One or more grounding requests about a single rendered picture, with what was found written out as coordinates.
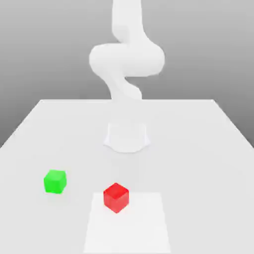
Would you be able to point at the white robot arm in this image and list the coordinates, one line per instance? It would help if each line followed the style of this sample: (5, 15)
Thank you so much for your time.
(127, 59)

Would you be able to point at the small red cube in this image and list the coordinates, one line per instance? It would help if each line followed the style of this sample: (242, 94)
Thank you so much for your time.
(116, 197)

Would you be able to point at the small green cube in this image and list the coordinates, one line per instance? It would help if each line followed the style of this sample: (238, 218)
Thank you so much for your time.
(55, 181)

